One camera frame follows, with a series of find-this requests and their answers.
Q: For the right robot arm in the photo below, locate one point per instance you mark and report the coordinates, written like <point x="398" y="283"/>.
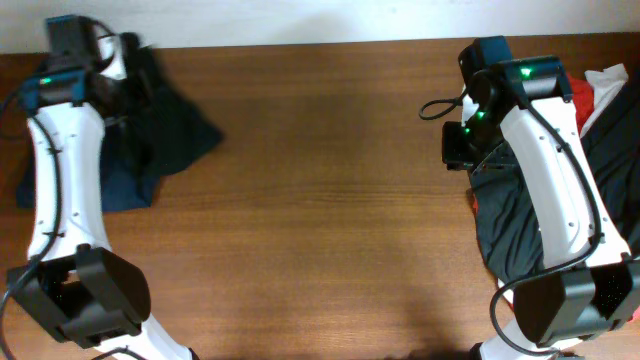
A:
<point x="519" y="113"/>

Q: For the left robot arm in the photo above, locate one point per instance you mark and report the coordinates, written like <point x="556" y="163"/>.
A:
<point x="73" y="285"/>

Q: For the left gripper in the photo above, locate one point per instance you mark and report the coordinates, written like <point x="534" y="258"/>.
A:
<point x="126" y="57"/>

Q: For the folded navy blue garment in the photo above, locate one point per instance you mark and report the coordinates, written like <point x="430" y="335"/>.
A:
<point x="121" y="189"/>

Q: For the black garment with white letters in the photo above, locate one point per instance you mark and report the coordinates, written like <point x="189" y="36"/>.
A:
<point x="506" y="225"/>

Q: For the black shorts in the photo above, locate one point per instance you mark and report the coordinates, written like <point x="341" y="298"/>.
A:
<point x="163" y="134"/>

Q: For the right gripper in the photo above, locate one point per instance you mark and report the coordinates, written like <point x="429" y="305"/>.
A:
<point x="455" y="146"/>

